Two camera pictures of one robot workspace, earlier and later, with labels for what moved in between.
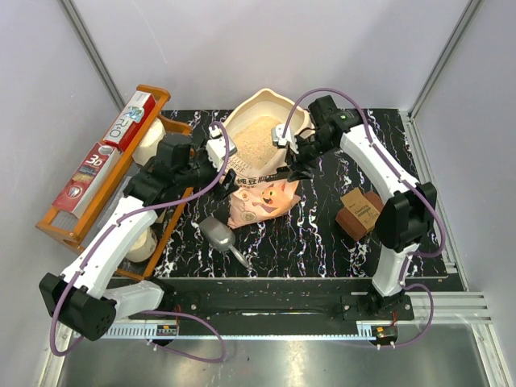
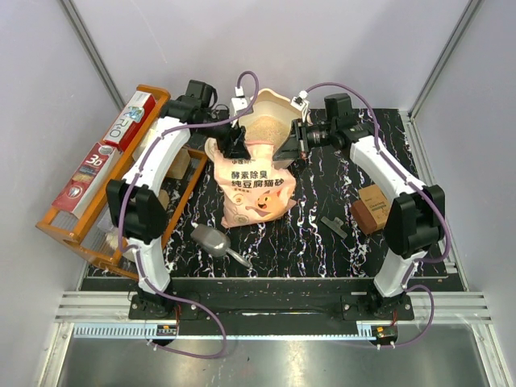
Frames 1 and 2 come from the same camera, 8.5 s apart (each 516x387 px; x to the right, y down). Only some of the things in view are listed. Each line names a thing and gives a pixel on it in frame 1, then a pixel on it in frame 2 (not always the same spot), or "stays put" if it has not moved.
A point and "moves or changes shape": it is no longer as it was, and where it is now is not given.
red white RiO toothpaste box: x=128 y=126 stays put
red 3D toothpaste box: x=83 y=185 stays put
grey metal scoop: x=220 y=237 moves or changes shape
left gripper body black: x=201 y=172 -> x=212 y=131
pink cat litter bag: x=257 y=197 moves or changes shape
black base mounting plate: x=270 y=301 stays put
